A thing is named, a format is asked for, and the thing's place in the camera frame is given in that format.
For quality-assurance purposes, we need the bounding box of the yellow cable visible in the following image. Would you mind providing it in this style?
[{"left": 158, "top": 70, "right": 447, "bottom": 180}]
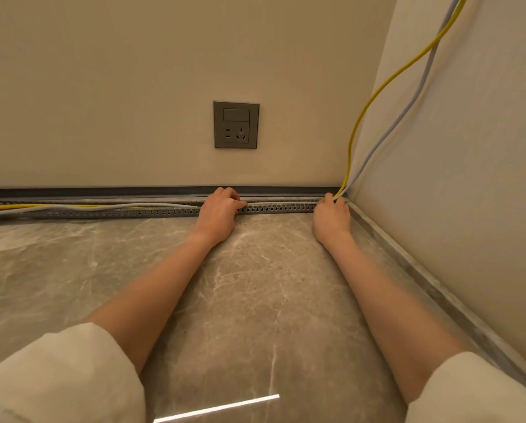
[{"left": 0, "top": 0, "right": 470, "bottom": 213}]

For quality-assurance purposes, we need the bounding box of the white left sleeve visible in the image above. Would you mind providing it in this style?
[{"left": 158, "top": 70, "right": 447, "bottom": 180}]
[{"left": 0, "top": 322, "right": 146, "bottom": 423}]

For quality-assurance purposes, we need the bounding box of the person's left hand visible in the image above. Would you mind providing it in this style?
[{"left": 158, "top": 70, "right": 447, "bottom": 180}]
[{"left": 195, "top": 187, "right": 249, "bottom": 248}]

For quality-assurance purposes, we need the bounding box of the grey cable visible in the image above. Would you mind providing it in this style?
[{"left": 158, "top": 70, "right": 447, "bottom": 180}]
[{"left": 0, "top": 0, "right": 462, "bottom": 217}]

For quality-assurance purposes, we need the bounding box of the dark grey baseboard strip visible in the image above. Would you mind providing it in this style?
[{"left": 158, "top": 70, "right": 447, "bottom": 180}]
[{"left": 0, "top": 186, "right": 342, "bottom": 201}]

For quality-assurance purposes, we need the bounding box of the white right sleeve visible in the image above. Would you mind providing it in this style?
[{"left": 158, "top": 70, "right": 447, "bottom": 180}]
[{"left": 405, "top": 351, "right": 526, "bottom": 423}]

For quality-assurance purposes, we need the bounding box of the grey wall socket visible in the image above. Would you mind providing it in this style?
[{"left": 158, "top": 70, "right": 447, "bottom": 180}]
[{"left": 213, "top": 100, "right": 260, "bottom": 150}]

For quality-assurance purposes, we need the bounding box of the grey marble skirting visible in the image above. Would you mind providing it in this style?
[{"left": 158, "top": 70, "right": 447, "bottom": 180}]
[{"left": 346, "top": 199, "right": 526, "bottom": 398}]

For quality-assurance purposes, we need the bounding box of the person's right hand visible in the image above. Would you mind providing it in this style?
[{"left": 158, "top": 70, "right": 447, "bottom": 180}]
[{"left": 312, "top": 192, "right": 353, "bottom": 248}]

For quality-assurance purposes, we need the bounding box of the grey slotted cable duct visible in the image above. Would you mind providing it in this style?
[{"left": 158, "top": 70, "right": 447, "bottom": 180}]
[{"left": 0, "top": 198, "right": 323, "bottom": 221}]

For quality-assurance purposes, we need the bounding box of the white sleeve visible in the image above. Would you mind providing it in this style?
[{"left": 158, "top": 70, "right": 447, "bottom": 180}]
[
  {"left": 405, "top": 351, "right": 526, "bottom": 423},
  {"left": 0, "top": 322, "right": 146, "bottom": 423}
]

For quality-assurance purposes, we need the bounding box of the person's right forearm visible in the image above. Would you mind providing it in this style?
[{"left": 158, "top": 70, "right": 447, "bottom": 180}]
[{"left": 324, "top": 235, "right": 467, "bottom": 406}]

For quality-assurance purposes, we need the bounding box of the person's left forearm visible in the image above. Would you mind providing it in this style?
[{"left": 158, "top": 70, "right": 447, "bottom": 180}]
[{"left": 85, "top": 228, "right": 236, "bottom": 376}]

